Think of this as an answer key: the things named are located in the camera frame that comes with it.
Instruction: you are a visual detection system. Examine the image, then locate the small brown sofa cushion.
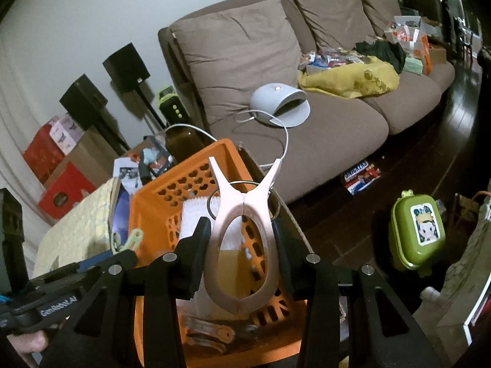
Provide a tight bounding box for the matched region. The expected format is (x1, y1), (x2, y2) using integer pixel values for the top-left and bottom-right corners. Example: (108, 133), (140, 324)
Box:
(362, 0), (403, 35)

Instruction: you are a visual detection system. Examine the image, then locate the dark blue board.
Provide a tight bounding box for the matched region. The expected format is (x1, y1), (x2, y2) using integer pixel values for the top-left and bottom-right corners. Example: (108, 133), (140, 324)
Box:
(109, 188), (133, 246)

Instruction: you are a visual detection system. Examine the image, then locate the red gift box oval label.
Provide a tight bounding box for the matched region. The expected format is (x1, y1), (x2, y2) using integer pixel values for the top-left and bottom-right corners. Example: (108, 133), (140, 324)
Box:
(38, 161), (96, 219)

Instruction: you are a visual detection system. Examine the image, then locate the orange white paper bag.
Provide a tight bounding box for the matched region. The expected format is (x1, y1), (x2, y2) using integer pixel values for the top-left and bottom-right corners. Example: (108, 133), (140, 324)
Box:
(393, 27), (432, 75)

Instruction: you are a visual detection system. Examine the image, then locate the black cloth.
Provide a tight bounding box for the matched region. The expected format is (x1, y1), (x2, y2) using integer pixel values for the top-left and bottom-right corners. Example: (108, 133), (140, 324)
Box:
(355, 40), (406, 73)

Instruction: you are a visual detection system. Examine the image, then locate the person's left hand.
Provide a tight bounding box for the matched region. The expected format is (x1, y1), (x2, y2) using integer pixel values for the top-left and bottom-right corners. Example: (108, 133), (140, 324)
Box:
(8, 330), (48, 357)

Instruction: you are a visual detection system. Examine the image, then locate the white printed box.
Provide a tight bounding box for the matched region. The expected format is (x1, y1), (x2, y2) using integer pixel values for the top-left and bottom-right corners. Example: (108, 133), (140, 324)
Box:
(113, 157), (141, 192)

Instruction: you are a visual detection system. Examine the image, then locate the dark wooden furniture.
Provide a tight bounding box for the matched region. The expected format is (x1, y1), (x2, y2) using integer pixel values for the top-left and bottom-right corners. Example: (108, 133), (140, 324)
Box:
(399, 0), (480, 62)

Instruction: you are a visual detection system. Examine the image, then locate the white lamp cable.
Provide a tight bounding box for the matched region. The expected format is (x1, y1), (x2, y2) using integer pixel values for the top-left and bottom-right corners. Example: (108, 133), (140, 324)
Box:
(165, 109), (289, 171)

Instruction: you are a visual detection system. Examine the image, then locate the orange plastic basket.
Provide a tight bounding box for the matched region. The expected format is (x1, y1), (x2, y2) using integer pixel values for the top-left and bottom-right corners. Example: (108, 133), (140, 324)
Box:
(128, 138), (311, 368)

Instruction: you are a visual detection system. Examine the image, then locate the red gold-print gift box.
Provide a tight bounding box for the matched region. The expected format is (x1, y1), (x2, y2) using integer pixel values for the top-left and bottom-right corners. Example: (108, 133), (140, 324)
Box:
(23, 125), (66, 185)

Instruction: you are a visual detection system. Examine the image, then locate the green black power station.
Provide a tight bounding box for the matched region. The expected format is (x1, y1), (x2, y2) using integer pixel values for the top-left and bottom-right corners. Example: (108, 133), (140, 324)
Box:
(157, 86), (188, 121)

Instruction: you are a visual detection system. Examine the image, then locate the brown sofa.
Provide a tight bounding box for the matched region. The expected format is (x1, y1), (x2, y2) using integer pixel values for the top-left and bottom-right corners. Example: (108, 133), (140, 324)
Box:
(158, 0), (457, 204)

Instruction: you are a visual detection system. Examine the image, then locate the white curtain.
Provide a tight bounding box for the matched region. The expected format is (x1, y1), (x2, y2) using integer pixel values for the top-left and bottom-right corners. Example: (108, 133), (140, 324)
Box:
(0, 38), (50, 223)

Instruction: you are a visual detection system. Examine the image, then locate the black speaker stand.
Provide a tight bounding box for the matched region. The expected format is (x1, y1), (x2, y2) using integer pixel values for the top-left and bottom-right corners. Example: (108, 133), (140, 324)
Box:
(94, 117), (131, 154)
(132, 84), (167, 129)

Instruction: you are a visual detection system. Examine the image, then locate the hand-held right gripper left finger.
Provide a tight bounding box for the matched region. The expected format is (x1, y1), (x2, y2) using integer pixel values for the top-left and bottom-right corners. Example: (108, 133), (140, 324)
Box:
(38, 217), (211, 368)

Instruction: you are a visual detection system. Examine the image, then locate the medium brown sofa cushion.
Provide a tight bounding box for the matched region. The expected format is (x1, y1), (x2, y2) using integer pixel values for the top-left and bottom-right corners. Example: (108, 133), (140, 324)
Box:
(292, 0), (377, 50)

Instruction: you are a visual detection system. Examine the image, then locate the pink plastic clip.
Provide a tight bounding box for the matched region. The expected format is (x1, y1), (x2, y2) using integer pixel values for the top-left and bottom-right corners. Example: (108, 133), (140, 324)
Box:
(203, 156), (282, 319)

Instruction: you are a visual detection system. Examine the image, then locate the white dome lamp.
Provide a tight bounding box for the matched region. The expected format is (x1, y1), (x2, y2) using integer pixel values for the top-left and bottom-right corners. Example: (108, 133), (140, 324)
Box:
(249, 82), (311, 128)

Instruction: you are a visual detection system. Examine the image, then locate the brown cardboard box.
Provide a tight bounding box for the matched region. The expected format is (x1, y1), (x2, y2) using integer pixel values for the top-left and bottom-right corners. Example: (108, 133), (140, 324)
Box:
(44, 128), (119, 188)

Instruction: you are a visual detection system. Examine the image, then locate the yellow cloth bag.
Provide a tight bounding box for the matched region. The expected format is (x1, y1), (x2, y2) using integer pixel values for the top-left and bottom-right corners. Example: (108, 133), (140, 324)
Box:
(298, 57), (400, 98)

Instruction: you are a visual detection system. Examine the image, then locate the green cartoon sticker lunch box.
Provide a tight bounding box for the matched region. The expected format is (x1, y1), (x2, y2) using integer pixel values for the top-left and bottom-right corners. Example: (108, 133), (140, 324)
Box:
(388, 190), (446, 277)

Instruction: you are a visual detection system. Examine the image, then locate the pile of snack packets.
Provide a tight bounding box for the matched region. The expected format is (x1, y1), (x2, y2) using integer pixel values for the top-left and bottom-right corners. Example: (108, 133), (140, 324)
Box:
(299, 48), (369, 71)

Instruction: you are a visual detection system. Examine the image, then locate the white foam net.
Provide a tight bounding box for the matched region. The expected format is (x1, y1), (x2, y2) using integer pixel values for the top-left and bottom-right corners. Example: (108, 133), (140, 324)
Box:
(180, 195), (246, 254)

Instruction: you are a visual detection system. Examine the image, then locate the yellow plaid tablecloth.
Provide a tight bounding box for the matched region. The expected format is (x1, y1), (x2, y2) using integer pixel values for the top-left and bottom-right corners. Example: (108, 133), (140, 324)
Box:
(33, 177), (121, 277)

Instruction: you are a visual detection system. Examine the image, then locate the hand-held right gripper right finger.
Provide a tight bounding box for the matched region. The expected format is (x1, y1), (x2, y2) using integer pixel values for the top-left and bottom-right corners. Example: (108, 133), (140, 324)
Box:
(272, 218), (442, 368)

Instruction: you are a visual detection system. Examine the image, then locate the pink white box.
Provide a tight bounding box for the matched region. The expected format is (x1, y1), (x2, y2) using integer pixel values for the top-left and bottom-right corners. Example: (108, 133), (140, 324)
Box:
(49, 114), (84, 156)

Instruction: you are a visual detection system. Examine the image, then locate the red white blue snack box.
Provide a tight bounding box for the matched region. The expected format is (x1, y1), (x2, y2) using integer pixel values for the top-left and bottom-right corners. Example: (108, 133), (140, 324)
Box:
(342, 161), (381, 196)

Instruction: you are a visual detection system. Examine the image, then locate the beige cloth bundle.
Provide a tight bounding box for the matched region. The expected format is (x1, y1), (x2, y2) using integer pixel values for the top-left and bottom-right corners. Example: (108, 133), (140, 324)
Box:
(414, 192), (491, 357)

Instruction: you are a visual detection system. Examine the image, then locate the black speaker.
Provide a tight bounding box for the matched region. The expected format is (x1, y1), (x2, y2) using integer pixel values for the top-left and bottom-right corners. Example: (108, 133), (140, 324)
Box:
(59, 74), (108, 129)
(102, 43), (151, 93)

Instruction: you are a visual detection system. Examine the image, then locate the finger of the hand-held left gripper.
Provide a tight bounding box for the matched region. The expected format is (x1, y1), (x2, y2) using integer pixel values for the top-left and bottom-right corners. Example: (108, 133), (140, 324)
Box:
(75, 249), (139, 274)

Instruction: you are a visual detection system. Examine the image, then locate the light blue toy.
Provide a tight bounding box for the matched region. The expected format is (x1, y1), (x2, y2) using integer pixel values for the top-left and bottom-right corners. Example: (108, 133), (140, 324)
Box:
(139, 137), (171, 182)

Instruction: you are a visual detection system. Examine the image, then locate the large brown sofa cushion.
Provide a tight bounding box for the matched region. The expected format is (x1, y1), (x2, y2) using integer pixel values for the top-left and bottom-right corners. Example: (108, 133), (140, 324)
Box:
(171, 0), (303, 125)

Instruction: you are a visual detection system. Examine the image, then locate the dark brown side table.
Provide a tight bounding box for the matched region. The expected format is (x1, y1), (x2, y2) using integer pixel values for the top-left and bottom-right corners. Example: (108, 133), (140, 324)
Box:
(165, 127), (208, 163)

